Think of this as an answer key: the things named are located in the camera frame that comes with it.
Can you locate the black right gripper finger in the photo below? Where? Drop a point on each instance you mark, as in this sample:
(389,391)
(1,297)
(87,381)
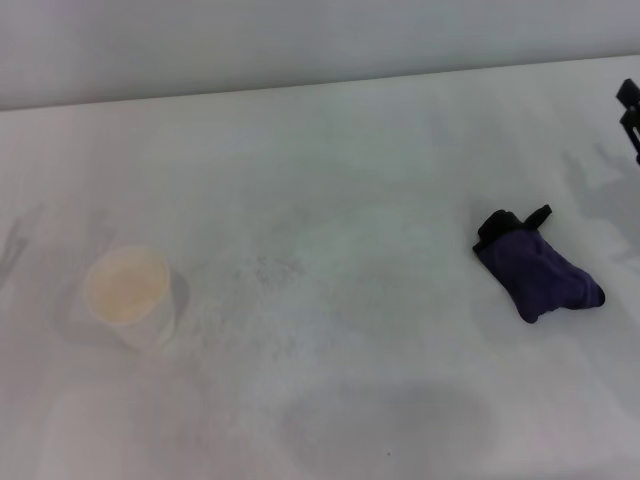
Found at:
(631,125)

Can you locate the white paper cup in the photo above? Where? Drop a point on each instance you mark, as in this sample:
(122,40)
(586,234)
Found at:
(130,295)

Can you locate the purple rag with black trim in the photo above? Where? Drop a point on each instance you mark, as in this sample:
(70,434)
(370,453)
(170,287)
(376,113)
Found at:
(535,270)

